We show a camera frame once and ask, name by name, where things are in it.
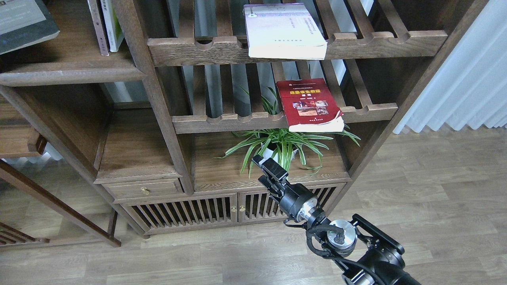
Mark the green spider plant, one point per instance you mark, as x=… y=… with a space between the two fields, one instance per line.
x=310 y=145

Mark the brown wooden bookshelf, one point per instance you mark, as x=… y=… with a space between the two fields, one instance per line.
x=159 y=113

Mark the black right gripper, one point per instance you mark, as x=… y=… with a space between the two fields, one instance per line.
x=295 y=200

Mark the white plant pot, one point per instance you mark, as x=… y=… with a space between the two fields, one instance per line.
x=283 y=158

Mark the brown spine upright book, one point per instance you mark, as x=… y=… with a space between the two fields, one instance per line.
x=99 y=27

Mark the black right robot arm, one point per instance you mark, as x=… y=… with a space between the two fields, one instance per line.
x=366 y=255

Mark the black yellow-green cover book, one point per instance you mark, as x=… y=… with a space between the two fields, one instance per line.
x=24 y=23

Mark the white lavender cover book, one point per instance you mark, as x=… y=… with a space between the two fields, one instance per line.
x=283 y=31

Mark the white pleated curtain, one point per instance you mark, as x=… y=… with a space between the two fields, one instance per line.
x=469 y=89

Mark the red cover book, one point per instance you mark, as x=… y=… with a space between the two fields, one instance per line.
x=309 y=106

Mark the white green upright book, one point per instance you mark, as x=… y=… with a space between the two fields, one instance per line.
x=114 y=32

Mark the dark wooden side furniture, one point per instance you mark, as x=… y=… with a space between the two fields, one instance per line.
x=20 y=139

